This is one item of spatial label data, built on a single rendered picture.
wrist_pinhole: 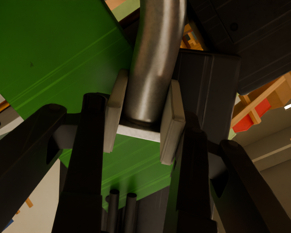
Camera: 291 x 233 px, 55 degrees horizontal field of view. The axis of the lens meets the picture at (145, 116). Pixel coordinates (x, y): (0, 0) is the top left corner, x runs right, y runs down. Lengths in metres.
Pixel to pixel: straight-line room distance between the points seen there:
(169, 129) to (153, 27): 0.06
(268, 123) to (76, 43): 9.48
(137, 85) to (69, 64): 0.06
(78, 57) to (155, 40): 0.07
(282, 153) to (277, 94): 3.76
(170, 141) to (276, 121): 9.53
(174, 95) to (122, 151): 0.09
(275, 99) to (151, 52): 4.03
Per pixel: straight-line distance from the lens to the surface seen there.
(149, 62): 0.18
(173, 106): 0.16
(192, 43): 8.67
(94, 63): 0.23
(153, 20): 0.18
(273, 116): 9.61
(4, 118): 0.42
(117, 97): 0.16
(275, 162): 7.82
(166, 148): 0.16
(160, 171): 0.26
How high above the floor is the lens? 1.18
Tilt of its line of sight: 6 degrees up
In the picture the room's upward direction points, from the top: 149 degrees clockwise
